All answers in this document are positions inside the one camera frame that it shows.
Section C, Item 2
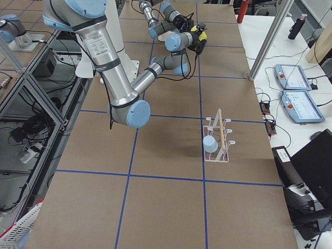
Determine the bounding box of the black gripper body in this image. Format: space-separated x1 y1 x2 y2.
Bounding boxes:
188 31 207 52
174 15 194 33

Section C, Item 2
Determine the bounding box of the yellow plastic cup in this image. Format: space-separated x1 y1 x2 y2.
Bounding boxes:
190 25 207 42

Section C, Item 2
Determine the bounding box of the light blue plastic cup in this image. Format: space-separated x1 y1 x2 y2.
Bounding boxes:
203 135 218 153

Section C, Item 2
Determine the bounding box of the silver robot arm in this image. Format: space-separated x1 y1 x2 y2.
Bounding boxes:
43 1 207 128
138 1 194 39

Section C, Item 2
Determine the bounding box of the cream plastic tray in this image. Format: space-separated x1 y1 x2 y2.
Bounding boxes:
158 31 177 43

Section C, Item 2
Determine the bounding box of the red cylinder bottle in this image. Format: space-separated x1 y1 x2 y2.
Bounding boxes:
237 0 248 24

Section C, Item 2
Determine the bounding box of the far blue teach pendant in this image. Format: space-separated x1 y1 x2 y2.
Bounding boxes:
274 64 312 91

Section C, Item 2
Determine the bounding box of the blue teach pendant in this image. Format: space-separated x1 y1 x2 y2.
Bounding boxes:
280 90 325 124
274 64 312 91

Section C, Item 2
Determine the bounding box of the black water bottle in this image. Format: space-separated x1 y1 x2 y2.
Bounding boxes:
287 13 308 40

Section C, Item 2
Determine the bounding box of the near blue teach pendant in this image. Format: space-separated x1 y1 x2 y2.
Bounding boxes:
280 90 325 124

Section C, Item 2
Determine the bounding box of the black computer monitor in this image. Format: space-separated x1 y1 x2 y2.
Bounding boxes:
291 129 331 207

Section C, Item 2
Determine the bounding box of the white wire cup rack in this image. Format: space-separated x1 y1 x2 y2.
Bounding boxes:
202 108 236 163

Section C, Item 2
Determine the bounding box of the aluminium frame post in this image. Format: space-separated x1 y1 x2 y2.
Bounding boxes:
248 0 294 81

